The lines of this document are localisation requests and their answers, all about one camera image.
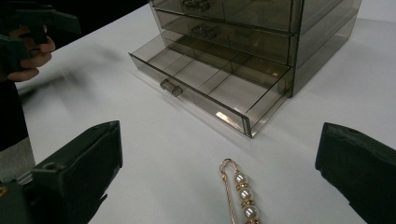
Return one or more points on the smoky clear closed drawer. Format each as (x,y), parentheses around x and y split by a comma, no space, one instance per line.
(258,43)
(258,14)

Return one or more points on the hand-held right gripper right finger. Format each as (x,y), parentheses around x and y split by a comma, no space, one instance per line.
(364,168)

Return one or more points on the smoky clear drawer cabinet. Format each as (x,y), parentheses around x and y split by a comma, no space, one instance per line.
(327,37)

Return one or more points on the gold pearl brooch pin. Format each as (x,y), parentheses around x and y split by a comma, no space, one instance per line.
(244,194)

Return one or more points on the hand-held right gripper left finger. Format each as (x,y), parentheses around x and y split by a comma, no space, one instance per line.
(77,174)

